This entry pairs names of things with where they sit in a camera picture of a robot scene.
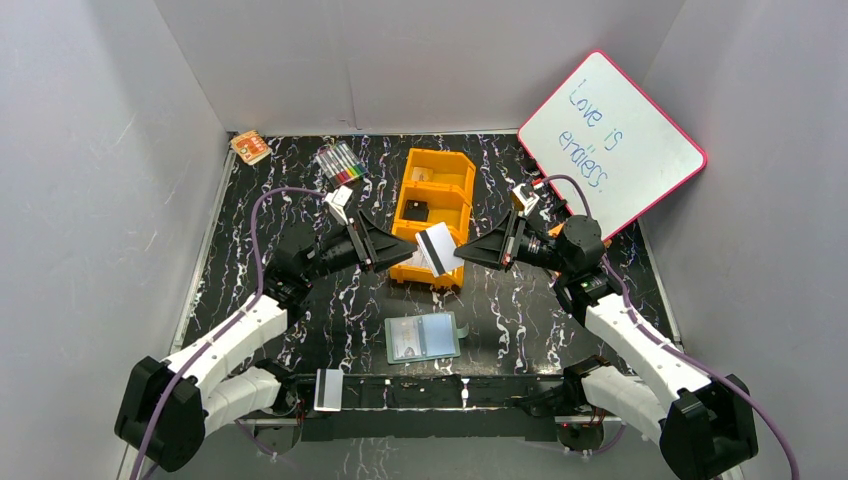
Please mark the aluminium rail frame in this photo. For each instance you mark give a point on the aluminium rail frame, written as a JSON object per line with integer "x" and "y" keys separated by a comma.
{"x": 701, "y": 432}

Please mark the mint green card holder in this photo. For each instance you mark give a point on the mint green card holder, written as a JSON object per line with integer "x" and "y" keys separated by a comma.
{"x": 440, "y": 336}

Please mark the small orange card box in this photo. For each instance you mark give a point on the small orange card box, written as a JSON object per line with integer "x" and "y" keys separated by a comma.
{"x": 250, "y": 147}

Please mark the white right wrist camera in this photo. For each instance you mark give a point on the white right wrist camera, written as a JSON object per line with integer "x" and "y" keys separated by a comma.
{"x": 524, "y": 198}

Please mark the pack of coloured markers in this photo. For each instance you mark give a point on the pack of coloured markers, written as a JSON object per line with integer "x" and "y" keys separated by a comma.
{"x": 339, "y": 164}

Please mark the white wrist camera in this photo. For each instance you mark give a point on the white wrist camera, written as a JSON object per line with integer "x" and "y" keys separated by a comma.
{"x": 524, "y": 198}
{"x": 336, "y": 202}

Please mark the black item in bin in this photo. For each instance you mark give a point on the black item in bin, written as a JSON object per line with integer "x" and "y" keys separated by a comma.
{"x": 417, "y": 211}

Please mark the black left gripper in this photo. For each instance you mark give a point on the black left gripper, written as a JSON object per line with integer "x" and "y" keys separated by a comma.
{"x": 361, "y": 240}

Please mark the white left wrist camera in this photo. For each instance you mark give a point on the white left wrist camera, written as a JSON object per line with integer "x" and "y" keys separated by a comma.
{"x": 336, "y": 202}

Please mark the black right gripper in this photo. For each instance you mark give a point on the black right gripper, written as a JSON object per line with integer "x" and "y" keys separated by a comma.
{"x": 499, "y": 246}

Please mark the orange cover book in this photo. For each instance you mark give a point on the orange cover book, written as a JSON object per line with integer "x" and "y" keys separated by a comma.
{"x": 555, "y": 231}

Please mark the white VIP credit card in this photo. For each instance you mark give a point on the white VIP credit card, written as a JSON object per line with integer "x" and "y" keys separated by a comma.
{"x": 438, "y": 249}

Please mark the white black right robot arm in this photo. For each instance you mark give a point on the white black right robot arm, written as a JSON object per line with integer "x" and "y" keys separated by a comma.
{"x": 662, "y": 371}

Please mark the white magnetic stripe card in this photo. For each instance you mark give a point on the white magnetic stripe card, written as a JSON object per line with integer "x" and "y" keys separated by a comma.
{"x": 329, "y": 388}

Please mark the beige item in bin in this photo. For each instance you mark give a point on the beige item in bin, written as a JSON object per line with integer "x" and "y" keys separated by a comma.
{"x": 421, "y": 174}

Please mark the grey card in bin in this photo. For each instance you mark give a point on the grey card in bin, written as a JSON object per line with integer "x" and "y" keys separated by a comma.
{"x": 417, "y": 260}

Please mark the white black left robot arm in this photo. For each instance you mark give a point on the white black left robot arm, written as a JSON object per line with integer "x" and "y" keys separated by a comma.
{"x": 212, "y": 364}

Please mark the pink framed whiteboard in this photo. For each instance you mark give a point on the pink framed whiteboard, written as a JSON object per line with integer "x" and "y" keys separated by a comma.
{"x": 622, "y": 150}

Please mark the orange three-compartment bin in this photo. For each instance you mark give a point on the orange three-compartment bin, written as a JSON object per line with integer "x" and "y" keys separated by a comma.
{"x": 449, "y": 194}

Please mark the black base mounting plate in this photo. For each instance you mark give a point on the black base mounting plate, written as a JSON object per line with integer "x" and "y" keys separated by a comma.
{"x": 533, "y": 407}

